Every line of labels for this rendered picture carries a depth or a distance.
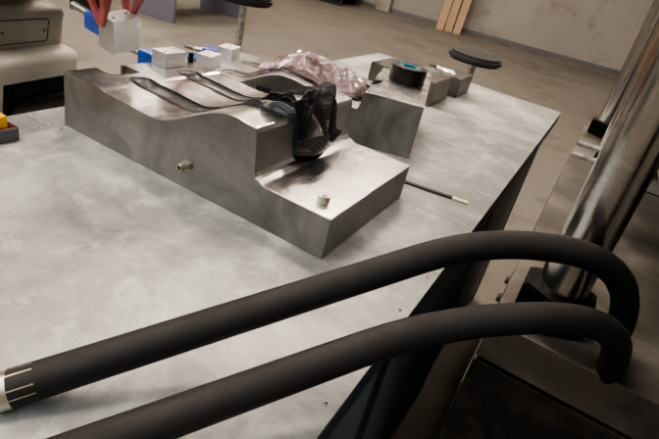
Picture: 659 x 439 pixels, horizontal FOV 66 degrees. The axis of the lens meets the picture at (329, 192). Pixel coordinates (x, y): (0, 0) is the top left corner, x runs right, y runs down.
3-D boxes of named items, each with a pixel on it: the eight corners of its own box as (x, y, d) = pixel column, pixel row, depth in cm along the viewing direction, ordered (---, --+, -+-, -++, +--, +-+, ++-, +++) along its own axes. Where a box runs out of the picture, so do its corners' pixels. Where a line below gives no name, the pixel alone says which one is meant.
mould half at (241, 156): (64, 124, 83) (62, 41, 77) (181, 101, 104) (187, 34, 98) (321, 260, 64) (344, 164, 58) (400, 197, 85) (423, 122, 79)
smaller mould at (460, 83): (406, 81, 164) (411, 63, 161) (420, 76, 174) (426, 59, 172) (455, 98, 157) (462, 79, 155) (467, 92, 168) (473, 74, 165)
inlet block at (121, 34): (60, 22, 84) (58, -11, 81) (86, 18, 88) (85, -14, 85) (114, 55, 80) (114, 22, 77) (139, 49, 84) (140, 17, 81)
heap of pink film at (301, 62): (240, 77, 107) (245, 40, 103) (269, 63, 123) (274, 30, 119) (359, 111, 104) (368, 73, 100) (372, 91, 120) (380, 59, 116)
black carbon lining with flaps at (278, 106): (122, 90, 82) (124, 31, 78) (192, 79, 95) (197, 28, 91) (297, 171, 69) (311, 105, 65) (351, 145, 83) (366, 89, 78)
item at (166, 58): (115, 62, 97) (115, 33, 94) (135, 60, 101) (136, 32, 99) (164, 83, 92) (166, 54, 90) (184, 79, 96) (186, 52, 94)
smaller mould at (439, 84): (365, 84, 148) (371, 61, 145) (386, 78, 160) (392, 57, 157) (428, 107, 141) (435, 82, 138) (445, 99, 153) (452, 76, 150)
